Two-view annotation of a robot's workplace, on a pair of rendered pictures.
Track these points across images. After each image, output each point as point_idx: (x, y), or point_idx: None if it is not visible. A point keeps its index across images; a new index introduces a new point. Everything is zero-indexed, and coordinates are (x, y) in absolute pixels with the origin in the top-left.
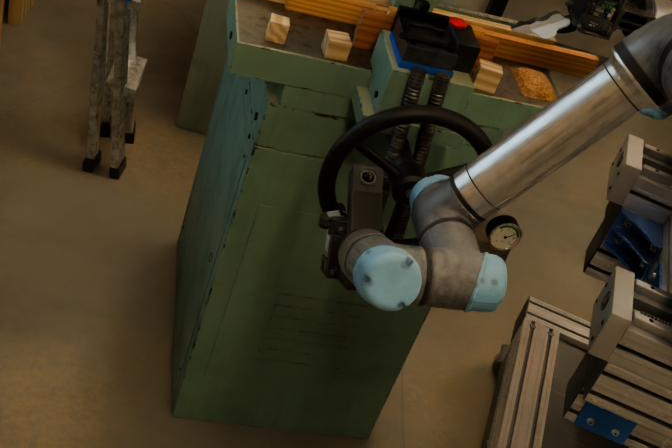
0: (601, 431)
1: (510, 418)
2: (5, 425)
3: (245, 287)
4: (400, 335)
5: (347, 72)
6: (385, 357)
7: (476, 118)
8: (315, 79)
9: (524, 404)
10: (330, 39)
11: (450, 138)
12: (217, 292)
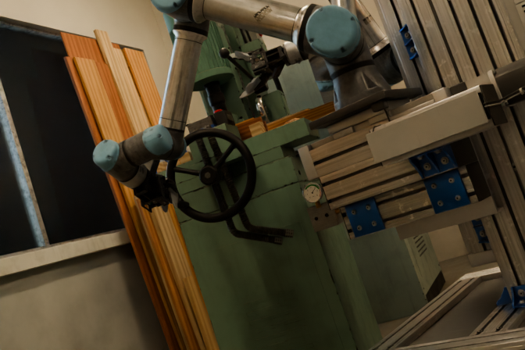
0: (369, 229)
1: (419, 312)
2: None
3: (225, 309)
4: (328, 299)
5: (192, 163)
6: (331, 320)
7: (262, 148)
8: (182, 175)
9: (433, 305)
10: None
11: (233, 152)
12: (214, 321)
